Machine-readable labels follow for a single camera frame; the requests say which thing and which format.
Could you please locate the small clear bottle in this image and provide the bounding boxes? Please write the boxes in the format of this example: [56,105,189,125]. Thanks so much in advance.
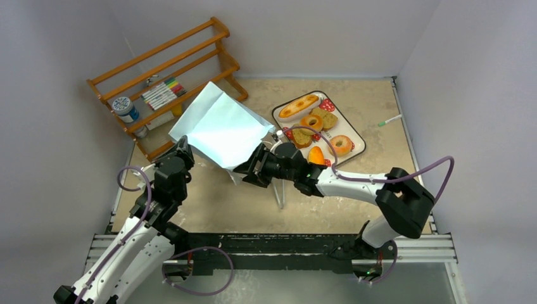
[133,126,148,138]

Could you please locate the long fake bread loaf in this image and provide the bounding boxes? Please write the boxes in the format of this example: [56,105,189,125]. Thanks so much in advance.
[276,94,321,123]

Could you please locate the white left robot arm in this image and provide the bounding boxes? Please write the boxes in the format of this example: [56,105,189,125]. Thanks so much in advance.
[53,136,194,303]

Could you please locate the white strawberry tray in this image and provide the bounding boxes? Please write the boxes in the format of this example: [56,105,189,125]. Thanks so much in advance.
[272,91,366,167]

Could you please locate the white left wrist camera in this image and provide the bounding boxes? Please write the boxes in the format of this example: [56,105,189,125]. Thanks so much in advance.
[132,164,156,191]

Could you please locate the orange wooden shelf rack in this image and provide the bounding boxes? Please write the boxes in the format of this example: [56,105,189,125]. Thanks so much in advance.
[87,16,248,161]

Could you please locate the pack of coloured markers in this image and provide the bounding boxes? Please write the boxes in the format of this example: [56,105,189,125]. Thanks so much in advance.
[141,77,186,111]

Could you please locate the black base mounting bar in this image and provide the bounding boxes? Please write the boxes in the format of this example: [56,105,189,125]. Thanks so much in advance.
[158,222,398,278]

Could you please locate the yellow sponge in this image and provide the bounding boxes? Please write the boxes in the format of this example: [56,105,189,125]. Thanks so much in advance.
[171,104,183,117]

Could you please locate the small white box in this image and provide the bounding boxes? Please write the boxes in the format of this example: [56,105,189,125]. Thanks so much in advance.
[146,111,174,130]

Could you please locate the orange fake pastry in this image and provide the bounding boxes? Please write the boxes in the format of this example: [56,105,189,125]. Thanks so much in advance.
[307,146,325,165]

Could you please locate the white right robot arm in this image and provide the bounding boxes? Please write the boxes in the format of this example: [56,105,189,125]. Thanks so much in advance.
[233,142,434,258]

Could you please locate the orange fake donut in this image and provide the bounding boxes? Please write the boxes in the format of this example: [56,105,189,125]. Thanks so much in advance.
[300,114,324,136]
[327,135,355,157]

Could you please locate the green capped marker pen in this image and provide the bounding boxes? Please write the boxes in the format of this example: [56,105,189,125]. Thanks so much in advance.
[377,114,402,127]

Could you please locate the round brown bread slice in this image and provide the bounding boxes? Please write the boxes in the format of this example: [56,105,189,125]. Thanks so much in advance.
[310,107,338,130]

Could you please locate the aluminium rail frame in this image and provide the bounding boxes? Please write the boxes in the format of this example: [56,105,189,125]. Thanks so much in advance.
[84,234,468,303]

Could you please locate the light blue paper bag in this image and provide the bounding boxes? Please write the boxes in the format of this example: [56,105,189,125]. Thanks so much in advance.
[168,82,276,185]

